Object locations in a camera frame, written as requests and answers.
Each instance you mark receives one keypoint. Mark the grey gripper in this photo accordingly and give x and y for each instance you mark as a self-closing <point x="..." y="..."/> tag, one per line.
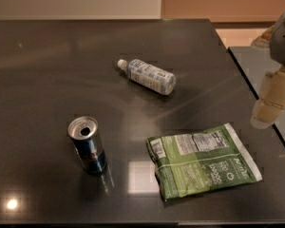
<point x="283" y="43"/>

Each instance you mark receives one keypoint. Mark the blue plastic water bottle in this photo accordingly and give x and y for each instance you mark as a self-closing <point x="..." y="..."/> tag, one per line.
<point x="148" y="75"/>

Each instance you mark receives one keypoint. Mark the green snack bag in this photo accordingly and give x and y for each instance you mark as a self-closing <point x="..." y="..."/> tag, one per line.
<point x="200" y="162"/>

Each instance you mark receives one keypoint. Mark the blue energy drink can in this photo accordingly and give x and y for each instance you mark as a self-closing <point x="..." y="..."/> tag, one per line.
<point x="86" y="138"/>

